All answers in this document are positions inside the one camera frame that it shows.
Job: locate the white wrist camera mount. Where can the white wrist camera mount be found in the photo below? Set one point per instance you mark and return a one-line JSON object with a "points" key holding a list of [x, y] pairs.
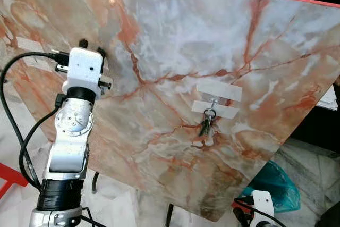
{"points": [[82, 70], [262, 203]]}

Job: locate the small white tape piece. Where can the small white tape piece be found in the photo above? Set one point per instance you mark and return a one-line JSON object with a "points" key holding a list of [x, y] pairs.
{"points": [[197, 143]]}

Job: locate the black low cabinet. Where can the black low cabinet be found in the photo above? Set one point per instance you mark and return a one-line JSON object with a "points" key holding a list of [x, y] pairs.
{"points": [[319, 131]]}

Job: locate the red plastic stool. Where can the red plastic stool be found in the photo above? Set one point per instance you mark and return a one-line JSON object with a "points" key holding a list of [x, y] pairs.
{"points": [[8, 179]]}

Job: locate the white paper stack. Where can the white paper stack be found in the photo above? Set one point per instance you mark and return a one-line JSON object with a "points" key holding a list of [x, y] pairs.
{"points": [[330, 99]]}

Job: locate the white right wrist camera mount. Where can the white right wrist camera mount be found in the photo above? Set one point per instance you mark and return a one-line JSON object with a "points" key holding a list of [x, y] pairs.
{"points": [[262, 203]]}

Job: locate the teal plastic bag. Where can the teal plastic bag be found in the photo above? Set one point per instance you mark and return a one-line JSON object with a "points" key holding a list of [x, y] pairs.
{"points": [[276, 190]]}

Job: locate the small silver wall hook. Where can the small silver wall hook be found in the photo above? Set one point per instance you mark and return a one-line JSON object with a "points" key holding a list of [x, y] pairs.
{"points": [[213, 103]]}

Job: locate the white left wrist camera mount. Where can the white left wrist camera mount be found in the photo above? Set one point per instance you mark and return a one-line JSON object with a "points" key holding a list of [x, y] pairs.
{"points": [[82, 70]]}

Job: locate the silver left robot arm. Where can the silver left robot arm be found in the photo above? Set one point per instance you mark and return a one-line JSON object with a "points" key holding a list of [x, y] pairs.
{"points": [[69, 147]]}

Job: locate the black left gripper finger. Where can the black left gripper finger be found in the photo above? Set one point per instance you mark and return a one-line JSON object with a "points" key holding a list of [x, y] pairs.
{"points": [[101, 53], [83, 43]]}

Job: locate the black table leg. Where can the black table leg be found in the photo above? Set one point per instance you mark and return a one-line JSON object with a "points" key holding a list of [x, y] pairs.
{"points": [[95, 182], [170, 215]]}

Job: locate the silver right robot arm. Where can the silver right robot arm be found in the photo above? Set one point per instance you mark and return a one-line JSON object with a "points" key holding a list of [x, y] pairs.
{"points": [[261, 224]]}

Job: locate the marble pattern table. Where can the marble pattern table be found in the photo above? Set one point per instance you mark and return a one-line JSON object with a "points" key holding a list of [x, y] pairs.
{"points": [[170, 41]]}

